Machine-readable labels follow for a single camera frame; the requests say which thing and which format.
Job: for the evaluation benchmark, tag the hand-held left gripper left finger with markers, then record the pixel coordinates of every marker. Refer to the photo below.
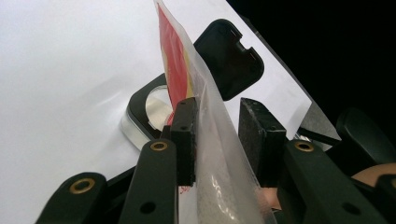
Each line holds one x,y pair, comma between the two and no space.
185,133

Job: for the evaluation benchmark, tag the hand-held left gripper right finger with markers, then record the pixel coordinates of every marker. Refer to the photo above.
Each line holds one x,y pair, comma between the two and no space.
264,146

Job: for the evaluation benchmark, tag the clear red-printed plastic bag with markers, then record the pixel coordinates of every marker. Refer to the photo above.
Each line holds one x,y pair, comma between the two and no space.
214,161

